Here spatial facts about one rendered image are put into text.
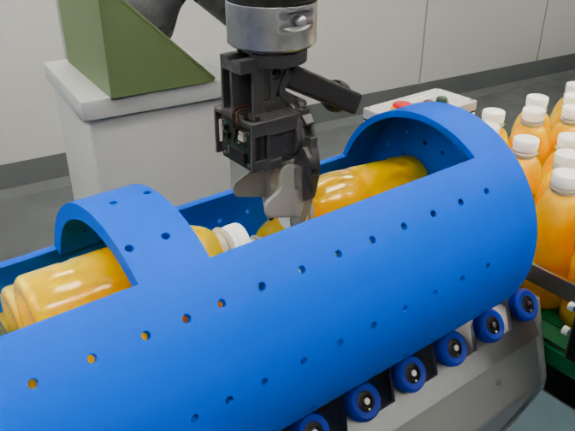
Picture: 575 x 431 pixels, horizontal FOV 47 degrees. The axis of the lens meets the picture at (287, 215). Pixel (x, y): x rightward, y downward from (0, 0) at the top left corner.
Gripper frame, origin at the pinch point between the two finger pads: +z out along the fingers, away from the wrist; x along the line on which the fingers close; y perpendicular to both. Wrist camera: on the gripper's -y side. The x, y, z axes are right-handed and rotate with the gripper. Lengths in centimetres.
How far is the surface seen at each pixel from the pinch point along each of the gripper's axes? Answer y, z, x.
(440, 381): -11.8, 20.3, 16.0
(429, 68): -302, 87, -239
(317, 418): 7.2, 15.7, 15.1
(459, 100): -56, 3, -21
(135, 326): 26.0, -5.5, 15.4
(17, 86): -41, 60, -271
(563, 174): -40.1, 1.7, 10.7
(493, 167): -17.7, -6.7, 14.4
